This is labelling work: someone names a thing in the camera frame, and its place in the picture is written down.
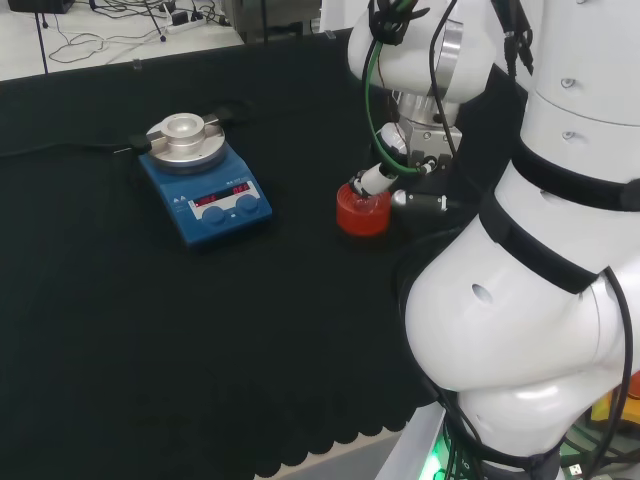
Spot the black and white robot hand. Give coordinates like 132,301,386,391
349,121,464,217

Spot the clear glass round-bottom flask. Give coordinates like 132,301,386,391
348,191,382,213

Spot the red ribbed flask stand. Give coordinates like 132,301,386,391
335,181,392,238

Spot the grey metal cabinet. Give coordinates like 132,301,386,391
221,0,322,47

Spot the blue-base heater with steel block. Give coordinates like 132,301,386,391
128,111,274,252

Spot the white power strip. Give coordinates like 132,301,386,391
166,12,207,34

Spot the black bench cloth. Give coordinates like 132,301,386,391
0,26,532,479

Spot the yellow stop button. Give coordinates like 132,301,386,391
589,369,640,427

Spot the thin black tripod pole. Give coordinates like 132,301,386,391
33,0,50,76

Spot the black computer case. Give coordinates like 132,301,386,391
6,0,77,16

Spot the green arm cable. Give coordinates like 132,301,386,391
363,0,437,177

